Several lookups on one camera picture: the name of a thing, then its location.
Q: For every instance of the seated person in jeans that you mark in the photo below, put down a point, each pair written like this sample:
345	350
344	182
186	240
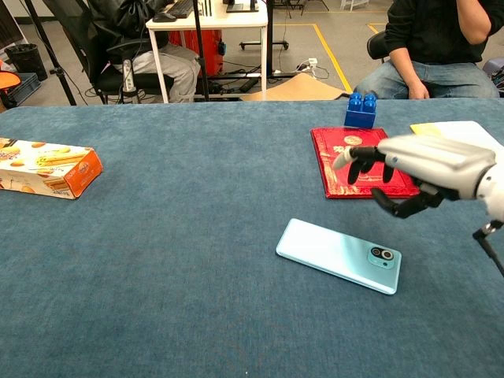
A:
425	35

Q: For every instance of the seated person in grey trousers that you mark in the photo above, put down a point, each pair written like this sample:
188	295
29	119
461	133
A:
118	23

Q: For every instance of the black wheeled stand base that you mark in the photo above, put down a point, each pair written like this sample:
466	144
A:
264	43

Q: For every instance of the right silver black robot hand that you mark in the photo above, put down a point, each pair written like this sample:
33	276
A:
433	157

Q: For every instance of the red certificate book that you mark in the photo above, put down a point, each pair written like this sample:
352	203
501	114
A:
330	157

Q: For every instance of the yellow white paper pad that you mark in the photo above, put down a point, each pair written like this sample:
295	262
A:
464	130

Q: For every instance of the orange fabric object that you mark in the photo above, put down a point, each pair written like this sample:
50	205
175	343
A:
8	76

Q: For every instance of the black power strip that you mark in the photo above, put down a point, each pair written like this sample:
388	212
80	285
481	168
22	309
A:
249	84

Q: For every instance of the white plug adapter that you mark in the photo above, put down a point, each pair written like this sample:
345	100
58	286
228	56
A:
312	62

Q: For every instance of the blue table cloth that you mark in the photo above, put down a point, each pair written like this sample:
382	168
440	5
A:
197	275

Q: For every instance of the black light stand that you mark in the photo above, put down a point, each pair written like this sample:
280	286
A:
59	71

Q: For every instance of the grey plastic crate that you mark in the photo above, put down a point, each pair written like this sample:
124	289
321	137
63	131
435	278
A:
25	88

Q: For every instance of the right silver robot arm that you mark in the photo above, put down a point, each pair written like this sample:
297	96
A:
496	189

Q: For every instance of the black office chair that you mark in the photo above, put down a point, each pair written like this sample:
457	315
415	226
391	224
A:
149	81

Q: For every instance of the brown cardboard sheet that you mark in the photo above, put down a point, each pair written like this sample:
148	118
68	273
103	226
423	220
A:
299	88

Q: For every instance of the black mesh trash bin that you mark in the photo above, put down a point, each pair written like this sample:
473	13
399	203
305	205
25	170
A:
25	59

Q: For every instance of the black chrome stool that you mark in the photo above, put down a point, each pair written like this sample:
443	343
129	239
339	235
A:
376	45

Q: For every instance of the black camera tripod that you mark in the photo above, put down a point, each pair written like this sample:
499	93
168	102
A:
199	47

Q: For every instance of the black keyboard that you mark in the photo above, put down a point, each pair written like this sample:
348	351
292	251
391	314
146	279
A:
180	8

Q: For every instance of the black computer mouse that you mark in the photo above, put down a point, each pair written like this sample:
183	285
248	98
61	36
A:
163	17

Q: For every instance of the orange biscuit box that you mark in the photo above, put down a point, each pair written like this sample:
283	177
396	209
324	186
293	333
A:
47	169

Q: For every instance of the blue toy building block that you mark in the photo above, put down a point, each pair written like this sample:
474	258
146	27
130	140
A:
360	116

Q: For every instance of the glossy smartphone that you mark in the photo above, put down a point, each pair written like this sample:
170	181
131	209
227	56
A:
334	252

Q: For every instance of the red box under desk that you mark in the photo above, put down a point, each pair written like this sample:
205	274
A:
185	49

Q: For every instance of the white desk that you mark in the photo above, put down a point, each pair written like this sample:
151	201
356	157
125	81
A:
204	23

